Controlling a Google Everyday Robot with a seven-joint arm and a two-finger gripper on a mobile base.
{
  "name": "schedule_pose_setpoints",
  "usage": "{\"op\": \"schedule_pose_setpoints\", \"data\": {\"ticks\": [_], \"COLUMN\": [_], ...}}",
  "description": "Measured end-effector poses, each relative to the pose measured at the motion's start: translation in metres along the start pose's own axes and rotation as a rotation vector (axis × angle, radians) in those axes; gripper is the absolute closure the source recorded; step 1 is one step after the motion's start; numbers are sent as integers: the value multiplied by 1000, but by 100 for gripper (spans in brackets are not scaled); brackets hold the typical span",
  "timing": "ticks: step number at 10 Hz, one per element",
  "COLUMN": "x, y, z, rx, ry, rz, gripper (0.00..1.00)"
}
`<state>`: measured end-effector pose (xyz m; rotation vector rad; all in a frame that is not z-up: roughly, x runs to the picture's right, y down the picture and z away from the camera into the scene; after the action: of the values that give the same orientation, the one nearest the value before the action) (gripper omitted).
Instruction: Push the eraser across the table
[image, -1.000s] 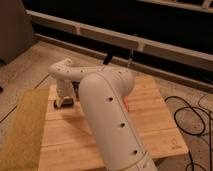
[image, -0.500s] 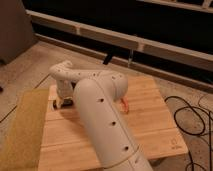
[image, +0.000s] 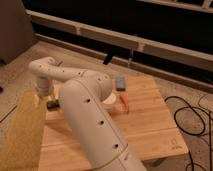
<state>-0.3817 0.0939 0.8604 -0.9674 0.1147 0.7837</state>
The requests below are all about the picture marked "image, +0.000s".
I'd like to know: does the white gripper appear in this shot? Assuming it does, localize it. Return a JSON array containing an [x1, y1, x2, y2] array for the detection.
[[34, 77, 54, 108]]

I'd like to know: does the black eraser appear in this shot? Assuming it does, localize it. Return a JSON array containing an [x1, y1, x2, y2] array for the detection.
[[46, 100, 60, 110]]

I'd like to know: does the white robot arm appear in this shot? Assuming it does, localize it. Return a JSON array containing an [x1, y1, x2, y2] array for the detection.
[[29, 57, 147, 171]]

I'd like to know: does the yellow-green foam mat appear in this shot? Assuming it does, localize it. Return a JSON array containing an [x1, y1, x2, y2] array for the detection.
[[0, 91, 47, 171]]

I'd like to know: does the white plastic cup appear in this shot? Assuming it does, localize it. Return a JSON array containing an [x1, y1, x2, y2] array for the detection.
[[103, 93, 117, 104]]

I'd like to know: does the black table leg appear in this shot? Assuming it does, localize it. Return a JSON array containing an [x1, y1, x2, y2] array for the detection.
[[103, 52, 113, 65]]

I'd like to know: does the grey cabinet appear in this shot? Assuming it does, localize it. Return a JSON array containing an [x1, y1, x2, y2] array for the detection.
[[0, 0, 37, 64]]

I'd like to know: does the black floor cable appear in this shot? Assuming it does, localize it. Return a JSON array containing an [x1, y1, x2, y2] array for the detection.
[[164, 94, 213, 171]]

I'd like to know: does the white shelf rail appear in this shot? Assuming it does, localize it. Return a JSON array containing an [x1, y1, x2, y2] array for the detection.
[[27, 10, 213, 72]]

